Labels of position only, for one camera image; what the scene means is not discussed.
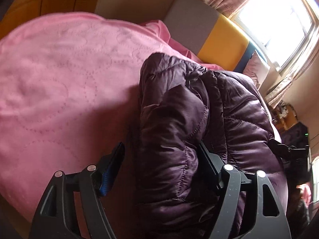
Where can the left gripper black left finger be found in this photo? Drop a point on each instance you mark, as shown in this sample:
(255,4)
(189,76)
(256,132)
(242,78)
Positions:
(72,201)

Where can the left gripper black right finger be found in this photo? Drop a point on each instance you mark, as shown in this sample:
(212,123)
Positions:
(263,215)

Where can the purple quilted down jacket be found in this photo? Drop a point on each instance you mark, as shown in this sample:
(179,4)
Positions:
(183,104)

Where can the wooden desk with shelves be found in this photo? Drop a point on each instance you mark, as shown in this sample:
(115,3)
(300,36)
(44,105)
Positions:
(284,116)

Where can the white deer print pillow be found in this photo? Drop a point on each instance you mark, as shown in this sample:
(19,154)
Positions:
(257,69)

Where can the window with bright light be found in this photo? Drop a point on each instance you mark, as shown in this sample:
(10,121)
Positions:
(282,29)

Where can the pink quilted bedspread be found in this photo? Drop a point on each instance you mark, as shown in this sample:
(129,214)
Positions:
(69,92)

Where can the grey yellow blue headboard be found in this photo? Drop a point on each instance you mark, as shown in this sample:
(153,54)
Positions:
(208,34)

